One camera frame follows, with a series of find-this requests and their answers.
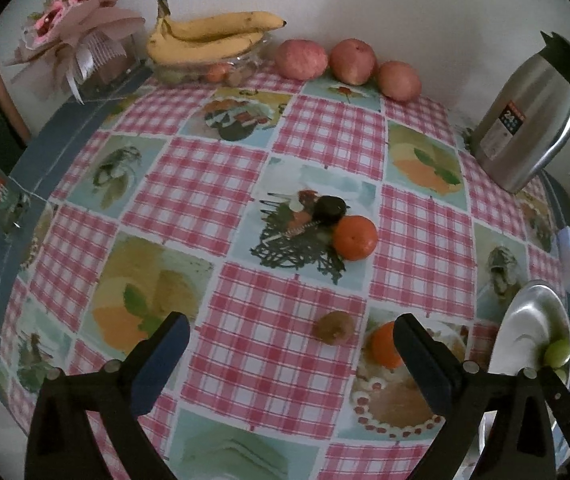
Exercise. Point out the pink paper flower bouquet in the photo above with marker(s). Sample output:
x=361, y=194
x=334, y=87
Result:
x=75, y=20

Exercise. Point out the white plastic device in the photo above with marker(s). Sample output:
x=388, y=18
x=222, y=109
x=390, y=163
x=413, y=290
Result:
x=567, y=255

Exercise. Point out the checked fruit-print tablecloth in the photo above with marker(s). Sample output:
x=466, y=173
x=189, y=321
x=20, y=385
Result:
x=245, y=175

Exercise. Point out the silver metal plate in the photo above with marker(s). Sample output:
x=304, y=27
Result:
x=520, y=325

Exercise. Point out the small orange in glass bowl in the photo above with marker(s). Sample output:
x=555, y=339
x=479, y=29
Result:
x=216, y=72

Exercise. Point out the small green fruit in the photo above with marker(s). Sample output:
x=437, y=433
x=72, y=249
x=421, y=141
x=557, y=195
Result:
x=557, y=351

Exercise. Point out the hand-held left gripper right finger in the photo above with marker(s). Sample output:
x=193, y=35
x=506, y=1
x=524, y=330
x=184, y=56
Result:
x=425, y=360

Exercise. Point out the green fruit in glass bowl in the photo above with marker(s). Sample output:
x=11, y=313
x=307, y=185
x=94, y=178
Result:
x=170, y=74

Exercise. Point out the orange tangerine with stem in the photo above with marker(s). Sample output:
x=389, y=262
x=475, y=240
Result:
x=384, y=345

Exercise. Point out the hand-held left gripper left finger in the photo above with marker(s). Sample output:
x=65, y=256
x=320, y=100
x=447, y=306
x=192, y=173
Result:
x=162, y=360

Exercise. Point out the clear glass bowl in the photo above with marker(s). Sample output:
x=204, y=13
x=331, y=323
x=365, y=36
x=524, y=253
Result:
x=250, y=57

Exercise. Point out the red apple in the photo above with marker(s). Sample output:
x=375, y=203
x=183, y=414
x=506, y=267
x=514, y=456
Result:
x=301, y=59
x=399, y=80
x=352, y=61

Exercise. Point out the brown kiwi in glass bowl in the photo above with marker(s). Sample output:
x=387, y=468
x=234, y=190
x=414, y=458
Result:
x=238, y=78

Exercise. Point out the dark purple plum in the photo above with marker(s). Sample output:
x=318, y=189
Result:
x=330, y=211

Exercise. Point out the yellow banana bunch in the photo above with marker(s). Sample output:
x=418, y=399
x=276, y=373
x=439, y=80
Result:
x=205, y=37

